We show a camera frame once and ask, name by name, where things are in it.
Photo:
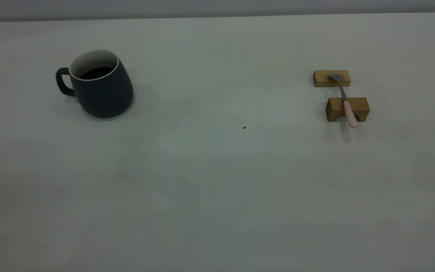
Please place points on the rectangular wooden block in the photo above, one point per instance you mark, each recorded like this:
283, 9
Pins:
321, 78

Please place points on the dark coffee liquid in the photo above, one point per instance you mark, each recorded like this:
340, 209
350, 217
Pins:
96, 72

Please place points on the dark grey ceramic mug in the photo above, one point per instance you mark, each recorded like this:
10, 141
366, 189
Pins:
102, 96

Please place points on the arched wooden block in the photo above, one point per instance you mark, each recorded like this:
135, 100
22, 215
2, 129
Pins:
334, 107

